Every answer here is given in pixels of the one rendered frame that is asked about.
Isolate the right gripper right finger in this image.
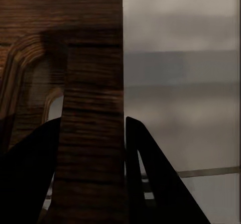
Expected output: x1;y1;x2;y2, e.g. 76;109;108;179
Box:
126;117;210;224

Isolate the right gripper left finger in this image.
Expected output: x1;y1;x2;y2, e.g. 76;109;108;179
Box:
0;117;61;224

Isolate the cutting board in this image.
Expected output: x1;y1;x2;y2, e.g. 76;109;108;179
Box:
0;0;125;224

